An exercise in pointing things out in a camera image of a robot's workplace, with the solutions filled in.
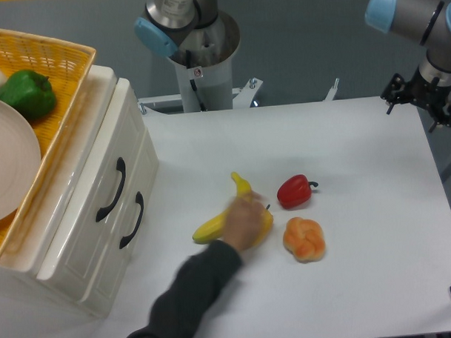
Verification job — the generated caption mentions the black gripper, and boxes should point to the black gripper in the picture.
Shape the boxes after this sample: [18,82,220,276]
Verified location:
[380,69,451,133]

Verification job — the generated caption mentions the yellow banana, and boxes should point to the yellow banana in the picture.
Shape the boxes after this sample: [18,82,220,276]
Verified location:
[193,172,253,245]

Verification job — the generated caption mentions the black lower drawer handle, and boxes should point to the black lower drawer handle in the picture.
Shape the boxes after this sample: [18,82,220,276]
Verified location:
[119,191,144,249]

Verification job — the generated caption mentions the orange knotted bread roll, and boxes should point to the orange knotted bread roll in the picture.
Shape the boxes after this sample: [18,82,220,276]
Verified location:
[283,217,326,263]

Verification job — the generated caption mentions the black top drawer handle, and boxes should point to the black top drawer handle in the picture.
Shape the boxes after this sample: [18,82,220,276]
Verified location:
[96,156,127,222]

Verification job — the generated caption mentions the white drawer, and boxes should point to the white drawer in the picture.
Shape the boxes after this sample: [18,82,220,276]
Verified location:
[37,79,145,282]
[80,130,158,317]

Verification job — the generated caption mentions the yellow woven basket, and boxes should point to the yellow woven basket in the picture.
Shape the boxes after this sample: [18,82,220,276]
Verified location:
[0,28,96,258]

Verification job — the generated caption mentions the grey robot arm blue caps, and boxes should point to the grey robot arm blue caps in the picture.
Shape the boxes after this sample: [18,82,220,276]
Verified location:
[134,0,451,127]

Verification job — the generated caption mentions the dark grey sleeved forearm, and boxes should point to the dark grey sleeved forearm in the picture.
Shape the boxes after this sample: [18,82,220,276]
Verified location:
[126,239,242,338]

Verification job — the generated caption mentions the person's hand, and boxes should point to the person's hand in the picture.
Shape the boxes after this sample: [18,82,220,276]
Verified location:
[221,192,264,253]

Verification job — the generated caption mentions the red bell pepper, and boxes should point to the red bell pepper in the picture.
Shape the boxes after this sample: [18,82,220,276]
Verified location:
[277,174,318,209]

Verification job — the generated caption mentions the black drawer handle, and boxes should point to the black drawer handle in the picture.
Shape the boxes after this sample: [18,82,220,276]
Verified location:
[96,156,127,222]
[119,191,144,249]

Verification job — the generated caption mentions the white drawer cabinet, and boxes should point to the white drawer cabinet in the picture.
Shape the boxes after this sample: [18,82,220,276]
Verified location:
[0,62,165,322]

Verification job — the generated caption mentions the green bell pepper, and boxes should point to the green bell pepper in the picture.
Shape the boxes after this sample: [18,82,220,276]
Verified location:
[0,69,57,121]

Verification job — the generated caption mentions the yellow bell pepper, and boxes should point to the yellow bell pepper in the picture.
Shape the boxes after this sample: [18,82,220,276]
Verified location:
[253,205,274,247]

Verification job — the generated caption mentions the pink plate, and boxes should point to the pink plate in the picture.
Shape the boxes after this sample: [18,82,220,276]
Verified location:
[0,101,41,220]

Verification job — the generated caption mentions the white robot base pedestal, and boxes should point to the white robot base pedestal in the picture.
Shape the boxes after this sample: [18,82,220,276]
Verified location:
[135,11,263,113]

